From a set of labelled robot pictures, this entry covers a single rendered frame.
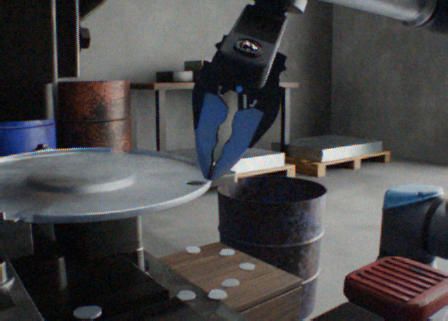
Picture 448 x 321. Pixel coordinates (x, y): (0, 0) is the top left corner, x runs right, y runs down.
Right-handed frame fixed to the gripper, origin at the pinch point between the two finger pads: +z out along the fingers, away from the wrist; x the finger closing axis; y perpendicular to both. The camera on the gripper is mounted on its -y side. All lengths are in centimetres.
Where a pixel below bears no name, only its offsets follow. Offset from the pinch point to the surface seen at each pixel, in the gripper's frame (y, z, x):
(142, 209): -10.6, 2.7, 3.9
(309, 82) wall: 516, -22, -53
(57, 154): 10.8, 8.1, 21.7
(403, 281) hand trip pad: -17.9, -1.5, -15.6
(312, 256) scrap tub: 106, 44, -39
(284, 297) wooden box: 63, 42, -26
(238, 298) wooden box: 55, 42, -14
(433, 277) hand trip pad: -17.4, -2.3, -17.6
